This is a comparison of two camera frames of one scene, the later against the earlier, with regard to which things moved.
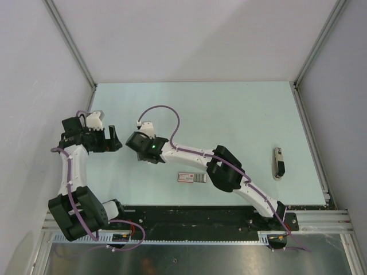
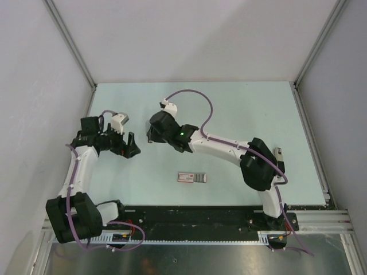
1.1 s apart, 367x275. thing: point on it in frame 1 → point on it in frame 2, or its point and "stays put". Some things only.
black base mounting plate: x=198 y=219 stays put
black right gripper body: x=142 y=157 → x=156 y=137
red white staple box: x=192 y=177 stays put
